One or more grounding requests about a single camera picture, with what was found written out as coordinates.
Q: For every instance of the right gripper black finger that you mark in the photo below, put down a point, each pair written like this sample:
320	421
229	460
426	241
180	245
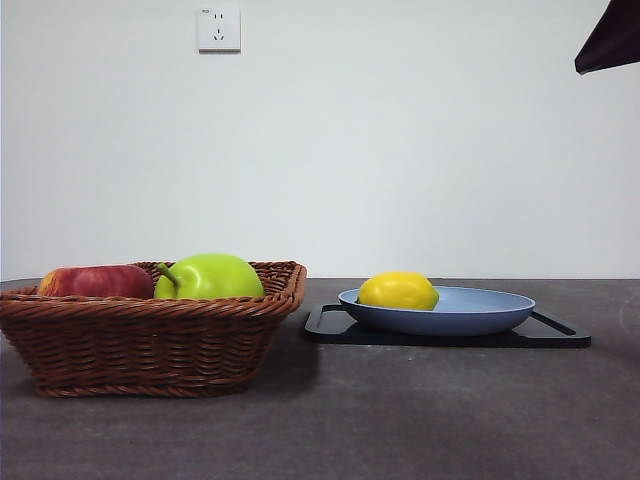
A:
612	42

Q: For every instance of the blue round plate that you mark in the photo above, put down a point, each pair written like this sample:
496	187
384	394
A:
450	315

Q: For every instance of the yellow lemon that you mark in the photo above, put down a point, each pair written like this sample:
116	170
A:
397	291

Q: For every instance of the brown woven wicker basket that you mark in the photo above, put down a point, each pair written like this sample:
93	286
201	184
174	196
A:
140	345

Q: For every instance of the black rectangular tray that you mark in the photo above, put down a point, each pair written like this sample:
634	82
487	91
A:
330	332

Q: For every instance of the green apple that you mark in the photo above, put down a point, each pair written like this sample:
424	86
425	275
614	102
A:
217	277

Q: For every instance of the red apple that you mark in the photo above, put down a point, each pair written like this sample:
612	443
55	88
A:
97	281

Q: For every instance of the white wall socket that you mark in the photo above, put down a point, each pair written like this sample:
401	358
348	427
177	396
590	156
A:
219	30

